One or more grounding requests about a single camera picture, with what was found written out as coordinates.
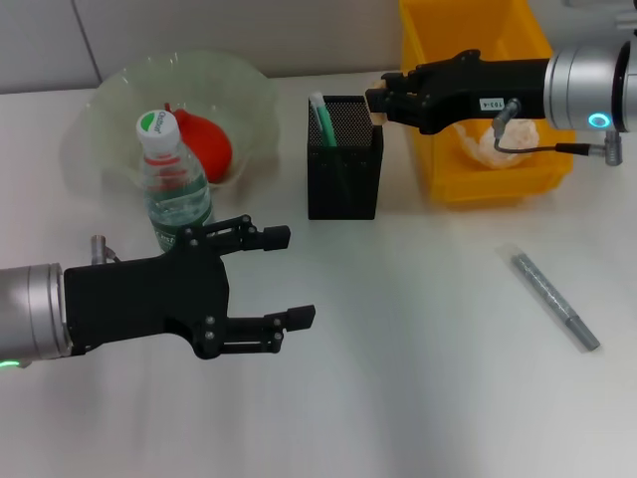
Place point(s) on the orange fruit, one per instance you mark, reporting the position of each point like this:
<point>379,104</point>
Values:
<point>211,149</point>

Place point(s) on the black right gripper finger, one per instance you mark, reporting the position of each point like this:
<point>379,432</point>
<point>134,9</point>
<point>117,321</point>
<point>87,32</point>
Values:
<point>405,82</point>
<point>398,107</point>

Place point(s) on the grey marker pen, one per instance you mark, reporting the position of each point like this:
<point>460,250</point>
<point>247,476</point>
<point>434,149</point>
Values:
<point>547,294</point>

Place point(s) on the silver left connector plug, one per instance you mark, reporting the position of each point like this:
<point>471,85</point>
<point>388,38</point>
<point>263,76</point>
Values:
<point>99,246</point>

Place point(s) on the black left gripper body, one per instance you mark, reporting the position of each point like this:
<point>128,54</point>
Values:
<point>144,299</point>

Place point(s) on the silver connector plug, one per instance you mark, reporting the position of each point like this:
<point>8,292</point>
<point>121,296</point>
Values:
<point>507,110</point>
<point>99,246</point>

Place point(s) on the green pen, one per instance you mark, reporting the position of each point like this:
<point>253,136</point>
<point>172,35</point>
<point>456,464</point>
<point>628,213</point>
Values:
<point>323,122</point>

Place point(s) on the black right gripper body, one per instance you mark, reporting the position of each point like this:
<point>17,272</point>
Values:
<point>473,89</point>

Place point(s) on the black mesh pen holder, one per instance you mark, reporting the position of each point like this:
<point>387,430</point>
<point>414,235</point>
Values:
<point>358,174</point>

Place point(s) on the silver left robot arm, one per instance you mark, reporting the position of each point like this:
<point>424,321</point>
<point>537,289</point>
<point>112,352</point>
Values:
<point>30,313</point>

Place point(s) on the yellow plastic bin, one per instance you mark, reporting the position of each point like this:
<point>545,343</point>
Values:
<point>448,164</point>

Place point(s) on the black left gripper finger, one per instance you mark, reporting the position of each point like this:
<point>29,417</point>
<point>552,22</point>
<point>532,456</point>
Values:
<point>259,239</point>
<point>274,328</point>

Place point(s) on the silver right connector plug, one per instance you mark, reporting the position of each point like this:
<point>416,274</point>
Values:
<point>507,110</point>

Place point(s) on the clear green-label water bottle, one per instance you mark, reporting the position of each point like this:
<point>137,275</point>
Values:
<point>156,129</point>

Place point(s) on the white paper ball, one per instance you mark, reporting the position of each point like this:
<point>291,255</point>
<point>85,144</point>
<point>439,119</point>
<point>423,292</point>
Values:
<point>517,139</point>

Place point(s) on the green glass fruit plate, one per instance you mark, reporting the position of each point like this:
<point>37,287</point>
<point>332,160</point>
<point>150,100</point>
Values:
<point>234,84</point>

